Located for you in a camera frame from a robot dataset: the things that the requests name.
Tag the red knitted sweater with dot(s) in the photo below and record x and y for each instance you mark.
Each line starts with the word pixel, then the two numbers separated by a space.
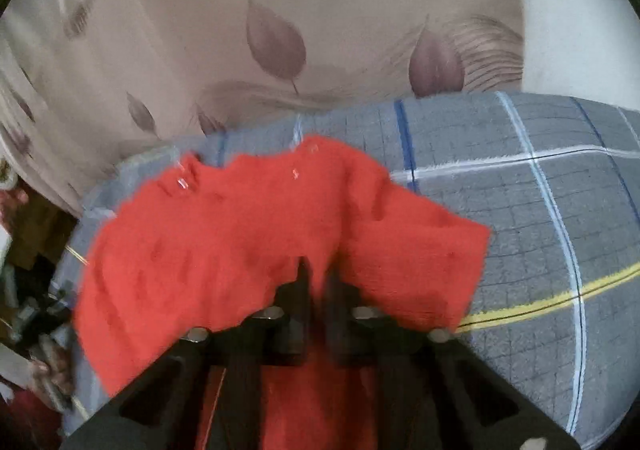
pixel 210 250

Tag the beige leaf print curtain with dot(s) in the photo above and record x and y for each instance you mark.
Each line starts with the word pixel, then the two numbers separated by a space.
pixel 200 20

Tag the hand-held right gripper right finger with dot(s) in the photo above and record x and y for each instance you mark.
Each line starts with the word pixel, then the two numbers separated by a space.
pixel 341 312

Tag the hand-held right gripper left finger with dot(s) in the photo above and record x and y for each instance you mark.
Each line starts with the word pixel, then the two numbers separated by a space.
pixel 296 302

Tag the grey plaid tablecloth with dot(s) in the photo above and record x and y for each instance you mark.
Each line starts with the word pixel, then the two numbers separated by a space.
pixel 530 210

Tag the pile of household clutter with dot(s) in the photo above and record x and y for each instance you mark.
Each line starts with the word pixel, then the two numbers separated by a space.
pixel 25 310

